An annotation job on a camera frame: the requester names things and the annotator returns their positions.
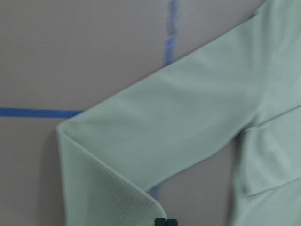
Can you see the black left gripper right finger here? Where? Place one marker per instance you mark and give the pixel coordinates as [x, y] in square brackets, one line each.
[171, 222]

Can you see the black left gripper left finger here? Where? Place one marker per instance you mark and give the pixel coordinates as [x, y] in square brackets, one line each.
[160, 222]

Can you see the green long-sleeve shirt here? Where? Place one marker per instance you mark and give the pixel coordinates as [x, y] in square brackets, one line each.
[246, 82]

